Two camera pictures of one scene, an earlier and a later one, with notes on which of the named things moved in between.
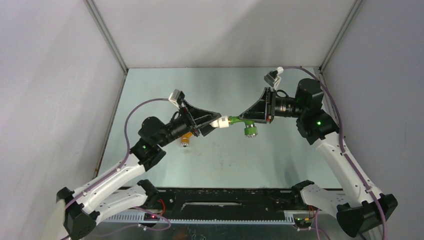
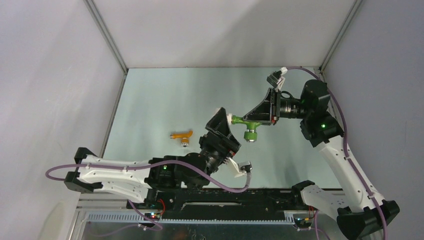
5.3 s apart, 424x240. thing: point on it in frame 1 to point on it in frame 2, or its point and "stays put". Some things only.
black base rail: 225,203 stays put
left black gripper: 195,118 to 226,146
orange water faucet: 185,139 stays put
